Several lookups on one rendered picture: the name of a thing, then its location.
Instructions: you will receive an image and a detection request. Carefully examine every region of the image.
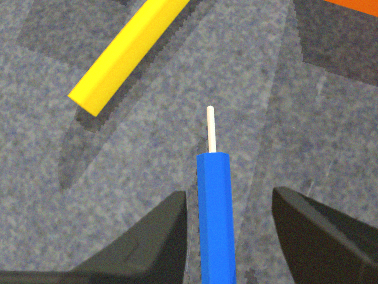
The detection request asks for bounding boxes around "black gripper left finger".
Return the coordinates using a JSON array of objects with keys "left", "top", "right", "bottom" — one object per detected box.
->
[{"left": 0, "top": 191, "right": 187, "bottom": 284}]

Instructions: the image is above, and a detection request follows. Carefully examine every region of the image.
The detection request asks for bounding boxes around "blue and white stylus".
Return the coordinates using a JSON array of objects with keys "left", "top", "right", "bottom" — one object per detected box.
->
[{"left": 197, "top": 106, "right": 237, "bottom": 284}]

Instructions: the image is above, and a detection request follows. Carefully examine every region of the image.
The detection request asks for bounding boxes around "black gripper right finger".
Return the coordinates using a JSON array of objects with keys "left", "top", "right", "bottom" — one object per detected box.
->
[{"left": 272, "top": 186, "right": 378, "bottom": 284}]

